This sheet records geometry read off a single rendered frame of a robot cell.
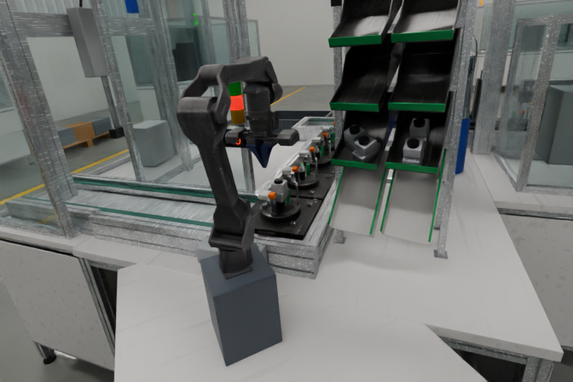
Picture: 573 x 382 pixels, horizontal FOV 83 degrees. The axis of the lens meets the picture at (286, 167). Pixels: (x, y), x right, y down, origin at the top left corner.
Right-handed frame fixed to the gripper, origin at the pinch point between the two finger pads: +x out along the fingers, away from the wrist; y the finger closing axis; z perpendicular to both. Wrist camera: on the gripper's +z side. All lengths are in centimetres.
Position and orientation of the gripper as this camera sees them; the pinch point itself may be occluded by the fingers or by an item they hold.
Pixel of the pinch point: (263, 155)
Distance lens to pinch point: 86.0
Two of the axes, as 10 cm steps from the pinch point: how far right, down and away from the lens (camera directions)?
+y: -9.4, -0.7, 3.4
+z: 3.4, -3.6, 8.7
